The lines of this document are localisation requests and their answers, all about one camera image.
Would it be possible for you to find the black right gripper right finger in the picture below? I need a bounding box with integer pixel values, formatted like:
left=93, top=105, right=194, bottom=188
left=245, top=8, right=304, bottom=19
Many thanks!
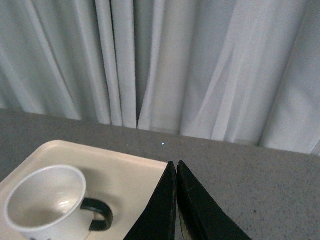
left=177, top=160, right=250, bottom=240

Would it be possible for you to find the white mug black handle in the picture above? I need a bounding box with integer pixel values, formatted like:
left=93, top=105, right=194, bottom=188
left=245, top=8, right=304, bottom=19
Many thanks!
left=4, top=165, right=114, bottom=240

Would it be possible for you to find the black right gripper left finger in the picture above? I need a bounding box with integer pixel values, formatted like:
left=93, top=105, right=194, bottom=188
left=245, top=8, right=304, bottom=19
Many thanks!
left=125, top=161, right=177, bottom=240

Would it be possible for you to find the cream rectangular tray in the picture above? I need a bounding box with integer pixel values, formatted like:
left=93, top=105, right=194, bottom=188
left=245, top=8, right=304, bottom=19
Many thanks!
left=0, top=140, right=167, bottom=240

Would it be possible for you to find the light grey curtain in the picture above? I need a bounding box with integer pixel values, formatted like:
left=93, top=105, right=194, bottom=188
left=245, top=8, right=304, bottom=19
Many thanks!
left=0, top=0, right=320, bottom=155

